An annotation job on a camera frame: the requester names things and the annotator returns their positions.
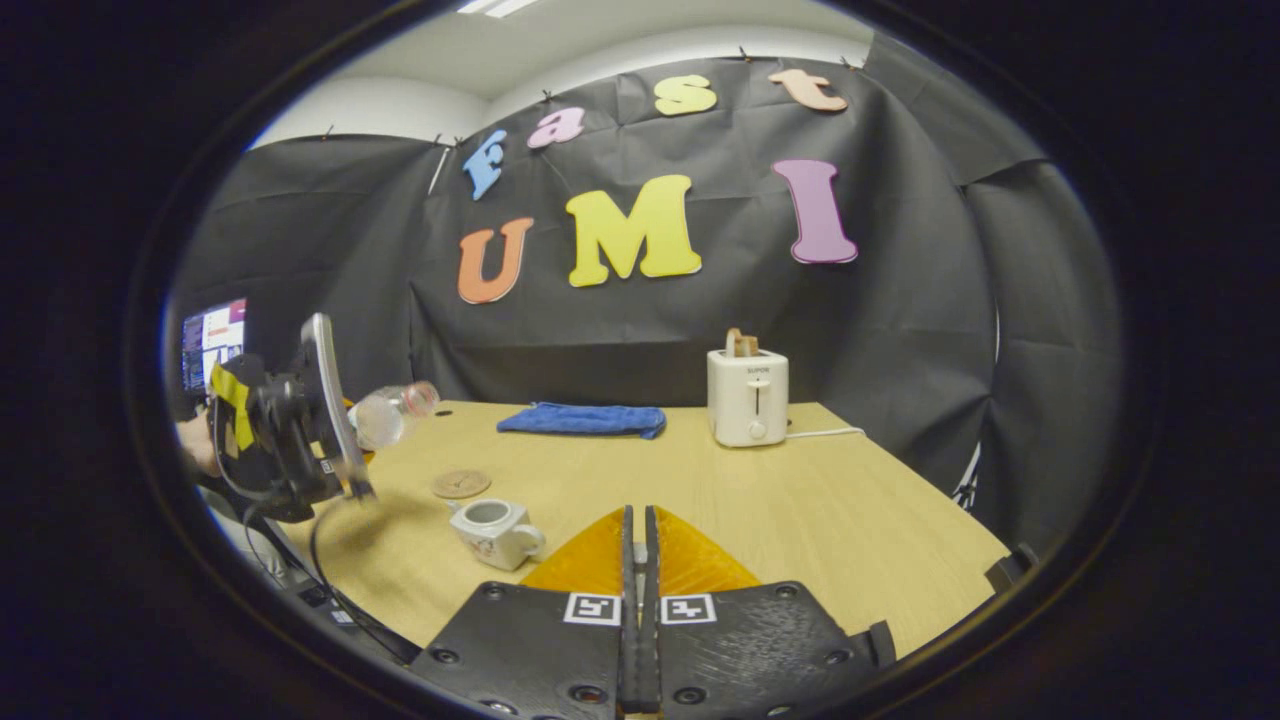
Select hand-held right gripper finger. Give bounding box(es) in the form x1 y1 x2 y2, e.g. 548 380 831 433
410 505 641 719
640 505 896 719

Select clear plastic water bottle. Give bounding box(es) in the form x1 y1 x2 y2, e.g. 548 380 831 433
350 381 441 451

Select white ceramic teacup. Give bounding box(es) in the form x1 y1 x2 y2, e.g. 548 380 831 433
448 499 547 572

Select computer monitor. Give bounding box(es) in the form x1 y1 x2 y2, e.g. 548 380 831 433
180 298 248 393

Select blue cloth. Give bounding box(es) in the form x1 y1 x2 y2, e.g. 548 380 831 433
497 402 668 441

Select white toaster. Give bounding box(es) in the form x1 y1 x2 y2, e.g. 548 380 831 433
707 348 790 448

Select black cable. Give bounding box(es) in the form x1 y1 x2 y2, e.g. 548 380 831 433
308 495 421 663

